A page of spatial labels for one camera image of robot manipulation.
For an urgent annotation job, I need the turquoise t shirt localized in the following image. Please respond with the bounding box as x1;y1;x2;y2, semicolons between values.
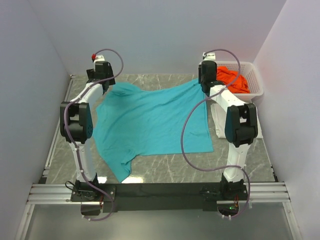
93;79;214;181

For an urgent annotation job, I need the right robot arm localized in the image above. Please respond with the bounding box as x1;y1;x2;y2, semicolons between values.
198;59;258;200

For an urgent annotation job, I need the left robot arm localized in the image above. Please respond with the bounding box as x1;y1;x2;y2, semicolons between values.
60;55;116;202

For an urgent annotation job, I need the orange t shirt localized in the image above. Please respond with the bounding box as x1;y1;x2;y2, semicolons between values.
216;66;251;94

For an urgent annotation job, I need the white plastic laundry basket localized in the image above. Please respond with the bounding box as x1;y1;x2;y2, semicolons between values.
198;61;265;101

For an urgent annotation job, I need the folded white t shirt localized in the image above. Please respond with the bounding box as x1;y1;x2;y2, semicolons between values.
210;102;263;139

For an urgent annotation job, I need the black base crossbar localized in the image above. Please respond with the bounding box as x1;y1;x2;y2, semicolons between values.
70;182;248;213

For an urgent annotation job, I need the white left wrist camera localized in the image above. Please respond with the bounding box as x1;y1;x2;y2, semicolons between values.
91;53;105;63

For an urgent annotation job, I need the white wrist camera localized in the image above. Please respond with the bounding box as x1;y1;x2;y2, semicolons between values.
202;52;216;62
91;53;105;63

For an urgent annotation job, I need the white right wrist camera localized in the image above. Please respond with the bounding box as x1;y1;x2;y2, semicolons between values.
202;52;216;62

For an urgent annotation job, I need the aluminium rail frame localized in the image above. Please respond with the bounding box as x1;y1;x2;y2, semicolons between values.
16;74;302;240

